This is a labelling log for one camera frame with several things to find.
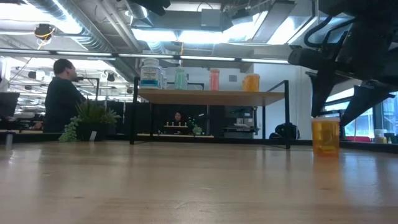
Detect small bottles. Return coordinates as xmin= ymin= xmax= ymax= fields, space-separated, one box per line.
xmin=174 ymin=67 xmax=188 ymax=91

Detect black ceiling camera yellow cable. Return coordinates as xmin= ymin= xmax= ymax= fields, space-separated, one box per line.
xmin=33 ymin=23 xmax=57 ymax=41

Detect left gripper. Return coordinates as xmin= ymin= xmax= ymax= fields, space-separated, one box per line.
xmin=129 ymin=0 xmax=172 ymax=17

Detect red low object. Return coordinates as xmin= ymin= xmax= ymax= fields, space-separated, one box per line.
xmin=345 ymin=135 xmax=373 ymax=143

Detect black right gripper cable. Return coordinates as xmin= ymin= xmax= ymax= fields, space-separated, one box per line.
xmin=303 ymin=14 xmax=357 ymax=50

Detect black backpack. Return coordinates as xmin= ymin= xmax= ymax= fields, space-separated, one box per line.
xmin=268 ymin=122 xmax=302 ymax=140

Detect small pink pill bottle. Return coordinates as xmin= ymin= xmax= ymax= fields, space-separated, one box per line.
xmin=209 ymin=68 xmax=221 ymax=91

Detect small wooden rack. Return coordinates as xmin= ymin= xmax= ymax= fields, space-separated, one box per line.
xmin=163 ymin=121 xmax=190 ymax=134

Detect black monitor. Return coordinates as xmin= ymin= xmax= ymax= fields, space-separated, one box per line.
xmin=0 ymin=92 xmax=20 ymax=118

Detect white jar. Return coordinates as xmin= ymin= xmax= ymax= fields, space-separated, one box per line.
xmin=374 ymin=128 xmax=388 ymax=144

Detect large translucent white bottle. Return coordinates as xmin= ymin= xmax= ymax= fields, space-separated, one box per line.
xmin=139 ymin=58 xmax=163 ymax=90

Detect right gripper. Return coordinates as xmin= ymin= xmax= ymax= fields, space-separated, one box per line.
xmin=287 ymin=17 xmax=398 ymax=128

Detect black metal rig frame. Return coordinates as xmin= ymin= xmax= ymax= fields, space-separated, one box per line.
xmin=76 ymin=76 xmax=100 ymax=102

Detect person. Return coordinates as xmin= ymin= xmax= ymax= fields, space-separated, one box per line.
xmin=34 ymin=58 xmax=87 ymax=134
xmin=171 ymin=111 xmax=187 ymax=128

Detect potted succulent plant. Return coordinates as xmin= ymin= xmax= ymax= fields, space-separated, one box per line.
xmin=58 ymin=99 xmax=122 ymax=143

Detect orange pill bottle white cap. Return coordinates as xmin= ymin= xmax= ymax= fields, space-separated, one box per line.
xmin=311 ymin=116 xmax=341 ymax=157
xmin=242 ymin=73 xmax=261 ymax=93

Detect black office partition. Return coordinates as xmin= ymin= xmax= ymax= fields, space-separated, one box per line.
xmin=105 ymin=100 xmax=150 ymax=138

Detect wooden shelf black frame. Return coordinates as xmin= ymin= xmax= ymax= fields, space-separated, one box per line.
xmin=129 ymin=76 xmax=292 ymax=150

